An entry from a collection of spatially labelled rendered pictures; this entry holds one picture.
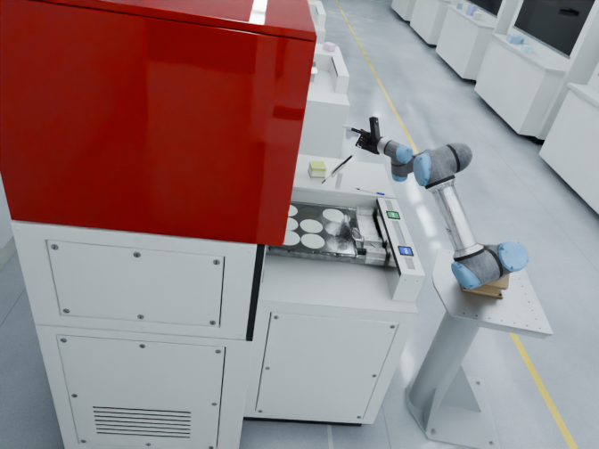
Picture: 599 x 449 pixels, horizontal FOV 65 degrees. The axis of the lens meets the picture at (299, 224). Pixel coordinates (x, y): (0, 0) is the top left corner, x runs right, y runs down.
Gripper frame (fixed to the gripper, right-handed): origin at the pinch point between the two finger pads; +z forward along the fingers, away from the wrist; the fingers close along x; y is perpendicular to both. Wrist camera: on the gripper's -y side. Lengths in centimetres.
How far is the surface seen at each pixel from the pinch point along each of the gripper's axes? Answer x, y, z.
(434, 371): 23, 92, -79
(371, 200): 2.3, 28.4, -24.5
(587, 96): 348, -82, 4
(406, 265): -24, 38, -66
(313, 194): -18.4, 33.7, -6.7
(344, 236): -24, 41, -35
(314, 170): -16.2, 23.9, -0.6
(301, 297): -53, 60, -46
